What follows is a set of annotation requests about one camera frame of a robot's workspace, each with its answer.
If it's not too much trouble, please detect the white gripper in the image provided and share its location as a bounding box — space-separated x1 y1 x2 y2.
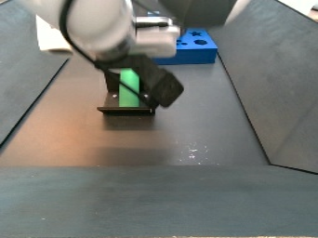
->
132 17 181 58

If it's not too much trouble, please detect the green oval cylinder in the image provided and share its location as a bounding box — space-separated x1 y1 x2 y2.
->
118 68 142 109

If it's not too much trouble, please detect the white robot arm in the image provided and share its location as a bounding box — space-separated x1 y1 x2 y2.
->
18 0 238 60

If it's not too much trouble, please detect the black curved fixture stand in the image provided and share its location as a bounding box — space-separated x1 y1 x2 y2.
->
98 68 156 115

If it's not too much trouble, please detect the blue foam shape-sorter block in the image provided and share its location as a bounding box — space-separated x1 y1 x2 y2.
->
153 28 218 65

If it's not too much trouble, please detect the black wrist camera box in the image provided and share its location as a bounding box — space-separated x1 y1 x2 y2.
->
98 55 185 108

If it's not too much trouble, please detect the black cable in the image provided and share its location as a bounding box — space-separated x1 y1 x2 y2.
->
59 0 161 110

